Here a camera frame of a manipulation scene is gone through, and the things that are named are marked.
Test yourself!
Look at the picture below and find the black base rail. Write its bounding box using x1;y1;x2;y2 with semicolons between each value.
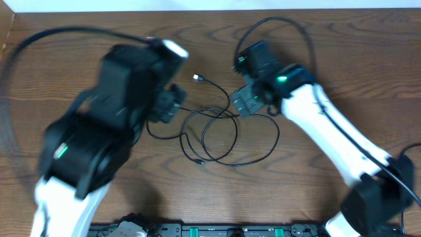
87;213;327;237

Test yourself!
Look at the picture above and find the black USB cable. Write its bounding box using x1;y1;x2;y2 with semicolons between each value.
192;74;281;167

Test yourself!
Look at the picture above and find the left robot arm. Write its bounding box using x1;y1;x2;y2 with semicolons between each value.
32;40;189;236

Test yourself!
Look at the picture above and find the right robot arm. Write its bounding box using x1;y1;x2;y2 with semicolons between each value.
232;41;415;236

